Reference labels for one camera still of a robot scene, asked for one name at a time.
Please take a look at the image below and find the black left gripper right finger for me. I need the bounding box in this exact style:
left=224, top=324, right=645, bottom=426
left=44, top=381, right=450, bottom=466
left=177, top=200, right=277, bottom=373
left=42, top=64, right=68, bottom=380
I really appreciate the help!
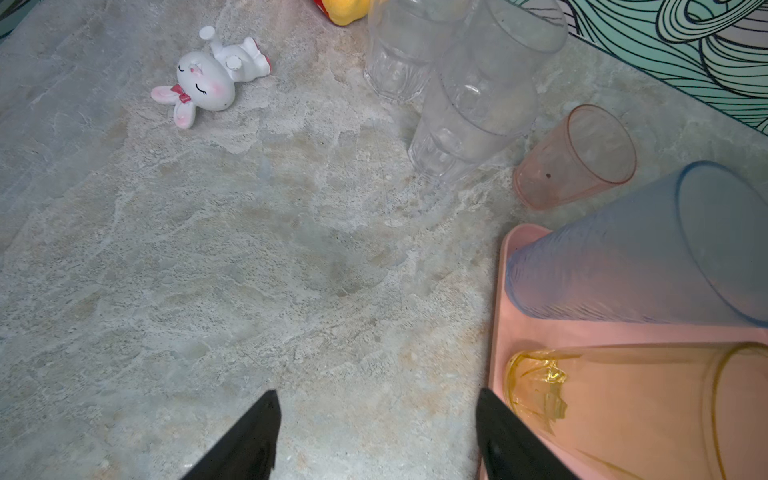
left=475, top=388, right=577, bottom=480

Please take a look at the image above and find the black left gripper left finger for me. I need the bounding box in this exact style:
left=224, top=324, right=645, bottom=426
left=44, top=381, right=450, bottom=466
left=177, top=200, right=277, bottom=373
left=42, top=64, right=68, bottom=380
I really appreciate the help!
left=182, top=390, right=282, bottom=480

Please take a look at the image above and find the yellow plastic tumbler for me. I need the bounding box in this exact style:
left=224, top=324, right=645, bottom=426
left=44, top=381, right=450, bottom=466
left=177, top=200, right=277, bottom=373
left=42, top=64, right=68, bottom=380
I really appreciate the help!
left=504, top=342, right=767, bottom=479

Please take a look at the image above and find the blue textured plastic tumbler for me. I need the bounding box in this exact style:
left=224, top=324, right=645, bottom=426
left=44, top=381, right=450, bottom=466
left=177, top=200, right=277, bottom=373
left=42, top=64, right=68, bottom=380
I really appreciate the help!
left=505, top=161, right=767, bottom=328

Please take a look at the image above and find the clear faceted glass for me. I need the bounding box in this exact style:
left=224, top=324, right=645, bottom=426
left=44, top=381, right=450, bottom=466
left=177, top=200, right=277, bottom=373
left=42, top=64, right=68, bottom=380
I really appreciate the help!
left=364, top=0, right=472, bottom=103
left=408, top=68, right=538, bottom=185
left=440, top=1, right=568, bottom=84

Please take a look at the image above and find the pink plastic tray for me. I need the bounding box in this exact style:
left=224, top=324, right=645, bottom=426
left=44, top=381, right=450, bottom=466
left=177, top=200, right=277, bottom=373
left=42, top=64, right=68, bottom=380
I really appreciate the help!
left=476, top=223, right=768, bottom=480

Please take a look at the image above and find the pink plastic cup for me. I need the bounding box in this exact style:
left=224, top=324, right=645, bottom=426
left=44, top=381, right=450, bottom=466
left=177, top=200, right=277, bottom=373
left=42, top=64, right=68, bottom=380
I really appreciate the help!
left=513, top=104, right=637, bottom=211

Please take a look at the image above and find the white bunny figurine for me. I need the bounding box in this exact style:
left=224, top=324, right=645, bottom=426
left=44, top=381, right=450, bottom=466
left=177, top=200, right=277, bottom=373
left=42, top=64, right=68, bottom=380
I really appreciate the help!
left=151, top=26, right=272, bottom=129

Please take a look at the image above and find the yellow plush duck toy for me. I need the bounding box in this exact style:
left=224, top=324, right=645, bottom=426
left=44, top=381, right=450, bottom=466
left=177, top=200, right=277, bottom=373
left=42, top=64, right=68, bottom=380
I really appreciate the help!
left=315, top=0, right=370, bottom=26

